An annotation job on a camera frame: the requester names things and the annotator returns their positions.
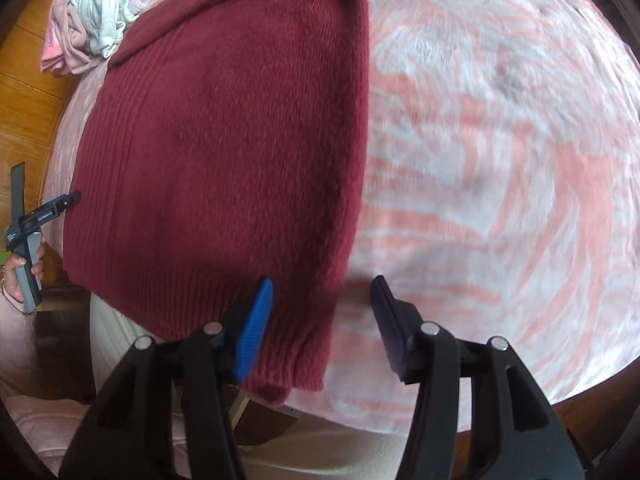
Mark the dark red knit sweater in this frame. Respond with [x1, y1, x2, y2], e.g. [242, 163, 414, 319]
[63, 0, 369, 403]

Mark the pink sleeve forearm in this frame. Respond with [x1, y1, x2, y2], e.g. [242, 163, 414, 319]
[1, 292, 96, 476]

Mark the person's left hand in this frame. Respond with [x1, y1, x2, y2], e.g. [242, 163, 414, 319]
[2, 242, 48, 304]

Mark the pink garment pile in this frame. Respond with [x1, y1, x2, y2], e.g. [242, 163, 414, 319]
[39, 0, 110, 76]

